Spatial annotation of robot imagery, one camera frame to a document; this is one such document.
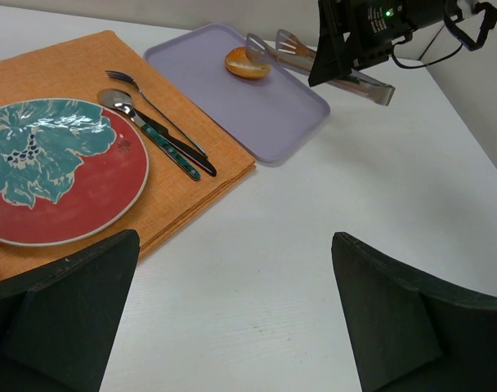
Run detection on black handled knife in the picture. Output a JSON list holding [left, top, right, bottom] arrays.
[[136, 110, 217, 176]]

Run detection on stainless steel serving tongs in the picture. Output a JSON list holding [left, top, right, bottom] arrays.
[[245, 29, 396, 106]]

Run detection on lavender plastic tray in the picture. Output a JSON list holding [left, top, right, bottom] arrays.
[[144, 24, 331, 164]]

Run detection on black cable on right wrist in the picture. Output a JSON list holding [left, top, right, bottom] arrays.
[[390, 0, 497, 69]]

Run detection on orange fabric placemat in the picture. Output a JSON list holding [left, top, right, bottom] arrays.
[[0, 30, 255, 281]]

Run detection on red plate with teal flower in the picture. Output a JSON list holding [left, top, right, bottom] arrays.
[[0, 98, 149, 247]]

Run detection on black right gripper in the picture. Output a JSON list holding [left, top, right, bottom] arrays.
[[308, 0, 445, 87]]

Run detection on stainless steel fork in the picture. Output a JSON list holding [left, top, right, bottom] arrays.
[[105, 70, 208, 158]]

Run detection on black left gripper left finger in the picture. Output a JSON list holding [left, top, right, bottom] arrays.
[[0, 229, 140, 391]]

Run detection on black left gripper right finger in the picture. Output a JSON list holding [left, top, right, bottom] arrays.
[[331, 232, 497, 391]]

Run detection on round golden bread roll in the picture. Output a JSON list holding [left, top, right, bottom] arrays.
[[224, 47, 271, 79]]

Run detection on spoon with green handle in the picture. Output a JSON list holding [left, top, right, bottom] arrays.
[[97, 89, 200, 181]]

